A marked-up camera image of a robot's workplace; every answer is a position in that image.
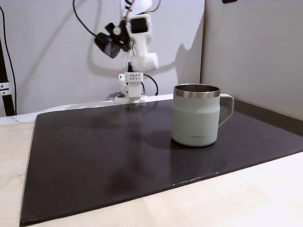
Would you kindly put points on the black camera box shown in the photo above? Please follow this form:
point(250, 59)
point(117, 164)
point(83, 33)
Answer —
point(109, 43)

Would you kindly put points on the black table mat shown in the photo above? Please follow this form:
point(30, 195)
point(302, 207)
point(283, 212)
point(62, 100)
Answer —
point(118, 160)

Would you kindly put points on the pale green steel-rimmed mug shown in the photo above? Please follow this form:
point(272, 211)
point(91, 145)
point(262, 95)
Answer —
point(196, 116)

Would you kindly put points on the black wall fixture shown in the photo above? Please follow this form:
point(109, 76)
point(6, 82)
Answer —
point(229, 1)

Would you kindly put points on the black stand pole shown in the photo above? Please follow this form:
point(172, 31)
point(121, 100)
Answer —
point(5, 78)

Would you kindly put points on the grey table clamp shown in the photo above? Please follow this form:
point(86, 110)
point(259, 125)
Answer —
point(119, 95)

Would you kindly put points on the white pole bracket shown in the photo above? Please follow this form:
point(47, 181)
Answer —
point(4, 88)

